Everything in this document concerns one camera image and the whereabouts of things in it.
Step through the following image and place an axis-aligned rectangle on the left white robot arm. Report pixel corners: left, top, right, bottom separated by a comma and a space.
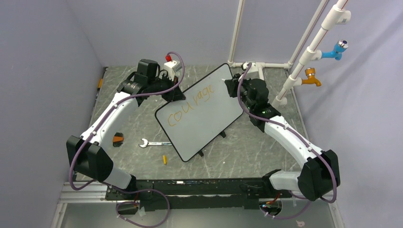
66, 55, 185, 200

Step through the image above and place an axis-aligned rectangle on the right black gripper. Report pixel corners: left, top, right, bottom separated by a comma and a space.
225, 73, 254, 111

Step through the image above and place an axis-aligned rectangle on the black-framed whiteboard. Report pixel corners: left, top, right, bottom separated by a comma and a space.
155, 64, 243, 162

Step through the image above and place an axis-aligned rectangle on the white pvc pipe frame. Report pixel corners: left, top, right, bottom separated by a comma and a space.
227, 0, 351, 106

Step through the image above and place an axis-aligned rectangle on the silver wrench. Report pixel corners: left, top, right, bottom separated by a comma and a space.
138, 138, 172, 148

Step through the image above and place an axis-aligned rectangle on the orange black clamp tool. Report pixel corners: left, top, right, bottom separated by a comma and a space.
112, 133, 124, 147

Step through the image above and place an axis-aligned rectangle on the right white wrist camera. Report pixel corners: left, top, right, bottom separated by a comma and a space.
241, 62, 259, 77

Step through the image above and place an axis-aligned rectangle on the orange tap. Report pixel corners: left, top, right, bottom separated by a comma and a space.
302, 67, 322, 87

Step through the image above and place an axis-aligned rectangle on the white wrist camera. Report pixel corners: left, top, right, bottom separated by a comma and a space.
163, 55, 183, 80
241, 62, 259, 77

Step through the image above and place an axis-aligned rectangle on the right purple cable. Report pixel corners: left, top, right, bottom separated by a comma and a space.
237, 63, 338, 220

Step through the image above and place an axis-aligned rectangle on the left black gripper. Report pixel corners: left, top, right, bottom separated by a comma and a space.
149, 74, 185, 103

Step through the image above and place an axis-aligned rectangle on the blue tap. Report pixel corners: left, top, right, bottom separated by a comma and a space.
321, 40, 349, 61

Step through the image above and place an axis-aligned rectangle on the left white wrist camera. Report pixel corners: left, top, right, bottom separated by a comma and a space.
163, 55, 183, 80

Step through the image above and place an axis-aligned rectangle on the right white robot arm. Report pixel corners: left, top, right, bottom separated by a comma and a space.
224, 74, 340, 203

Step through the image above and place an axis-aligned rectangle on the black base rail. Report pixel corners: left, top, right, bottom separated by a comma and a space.
105, 178, 291, 212

